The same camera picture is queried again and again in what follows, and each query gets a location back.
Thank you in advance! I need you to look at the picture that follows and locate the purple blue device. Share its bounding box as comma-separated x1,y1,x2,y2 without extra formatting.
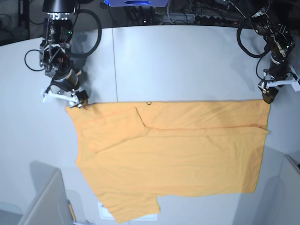
100,0,169,9

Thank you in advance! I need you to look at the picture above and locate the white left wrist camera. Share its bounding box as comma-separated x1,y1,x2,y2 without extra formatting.
290,66,300,92

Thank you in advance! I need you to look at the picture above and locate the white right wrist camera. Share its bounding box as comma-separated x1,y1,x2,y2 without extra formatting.
42,89,54,103

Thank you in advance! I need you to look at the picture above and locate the white recessed table slot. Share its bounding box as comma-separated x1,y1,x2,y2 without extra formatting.
98,202,158,221

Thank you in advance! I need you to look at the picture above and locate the grey bin right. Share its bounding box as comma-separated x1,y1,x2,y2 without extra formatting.
233,155,300,225

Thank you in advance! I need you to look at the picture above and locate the orange yellow T-shirt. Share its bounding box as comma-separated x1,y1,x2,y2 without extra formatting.
66,100,270,224

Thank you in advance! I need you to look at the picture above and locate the orange pencil in bin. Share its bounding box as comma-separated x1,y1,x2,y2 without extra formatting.
68,203,76,222

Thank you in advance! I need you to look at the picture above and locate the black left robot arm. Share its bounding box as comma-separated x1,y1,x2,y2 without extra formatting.
250,6,299,104

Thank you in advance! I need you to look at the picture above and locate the grey bin left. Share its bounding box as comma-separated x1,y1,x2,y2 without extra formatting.
18,161,74,225

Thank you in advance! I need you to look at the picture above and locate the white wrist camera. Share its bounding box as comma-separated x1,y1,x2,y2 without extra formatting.
42,89,54,103
290,66,300,92

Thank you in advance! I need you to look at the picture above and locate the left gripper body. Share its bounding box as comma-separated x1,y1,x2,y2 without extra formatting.
258,62,295,91

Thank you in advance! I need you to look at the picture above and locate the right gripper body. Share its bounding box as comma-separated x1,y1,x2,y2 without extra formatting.
46,68,81,101

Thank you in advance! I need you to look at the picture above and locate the black power strip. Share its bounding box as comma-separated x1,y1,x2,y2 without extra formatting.
194,15,238,26

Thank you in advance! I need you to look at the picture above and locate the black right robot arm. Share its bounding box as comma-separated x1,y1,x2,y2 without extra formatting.
39,0,89,108

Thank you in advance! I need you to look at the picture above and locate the grey bin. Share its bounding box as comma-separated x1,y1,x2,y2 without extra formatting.
233,155,300,225
18,161,74,225

